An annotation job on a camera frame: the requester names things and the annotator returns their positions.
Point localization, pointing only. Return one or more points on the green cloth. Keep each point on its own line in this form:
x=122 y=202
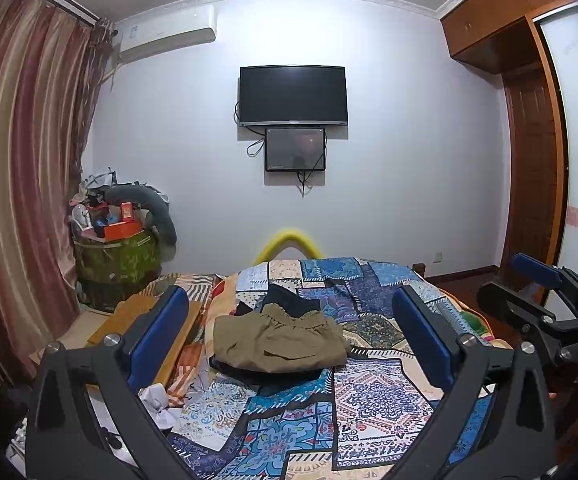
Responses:
x=471 y=321

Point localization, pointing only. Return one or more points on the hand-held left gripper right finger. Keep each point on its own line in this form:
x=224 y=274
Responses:
x=421 y=330

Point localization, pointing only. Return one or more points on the wooden overhead cabinet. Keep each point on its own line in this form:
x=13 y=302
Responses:
x=489 y=25

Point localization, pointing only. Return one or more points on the green patterned basket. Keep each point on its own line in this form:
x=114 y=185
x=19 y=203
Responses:
x=114 y=265

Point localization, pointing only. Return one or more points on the small black wall monitor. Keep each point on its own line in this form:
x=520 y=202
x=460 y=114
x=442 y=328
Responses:
x=294 y=150

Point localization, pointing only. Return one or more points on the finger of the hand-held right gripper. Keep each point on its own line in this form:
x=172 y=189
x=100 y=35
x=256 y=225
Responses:
x=504 y=302
x=536 y=270

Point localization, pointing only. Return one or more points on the crumpled white paper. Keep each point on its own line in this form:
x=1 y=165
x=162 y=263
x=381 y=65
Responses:
x=156 y=397

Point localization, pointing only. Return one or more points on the yellow curved cushion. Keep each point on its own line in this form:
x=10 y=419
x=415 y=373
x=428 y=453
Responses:
x=286 y=235

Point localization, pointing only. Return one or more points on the white air conditioner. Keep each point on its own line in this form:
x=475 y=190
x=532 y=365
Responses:
x=169 y=32

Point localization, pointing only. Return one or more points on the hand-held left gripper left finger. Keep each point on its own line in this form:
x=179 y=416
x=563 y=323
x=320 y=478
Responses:
x=161 y=330

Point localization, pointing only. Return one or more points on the black wall television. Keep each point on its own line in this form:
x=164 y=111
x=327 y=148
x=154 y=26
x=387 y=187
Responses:
x=294 y=95

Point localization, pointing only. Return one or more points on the striped red curtain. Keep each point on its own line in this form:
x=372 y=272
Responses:
x=24 y=160

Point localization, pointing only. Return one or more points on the orange box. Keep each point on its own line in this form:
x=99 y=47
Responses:
x=121 y=231

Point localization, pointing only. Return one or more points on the wooden bed frame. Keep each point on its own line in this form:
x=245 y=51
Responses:
x=418 y=268

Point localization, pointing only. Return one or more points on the khaki pants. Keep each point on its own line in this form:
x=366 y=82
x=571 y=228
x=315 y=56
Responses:
x=279 y=342

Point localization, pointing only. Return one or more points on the grey long pillow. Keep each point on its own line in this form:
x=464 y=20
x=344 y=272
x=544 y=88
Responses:
x=161 y=220

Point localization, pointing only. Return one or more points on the dark pants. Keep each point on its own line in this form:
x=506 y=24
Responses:
x=289 y=300

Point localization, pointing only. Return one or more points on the orange striped bedsheet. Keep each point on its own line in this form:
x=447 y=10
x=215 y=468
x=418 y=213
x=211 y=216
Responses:
x=204 y=330

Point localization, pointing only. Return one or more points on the blue patchwork blanket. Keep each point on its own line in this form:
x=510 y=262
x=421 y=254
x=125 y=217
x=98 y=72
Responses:
x=384 y=395

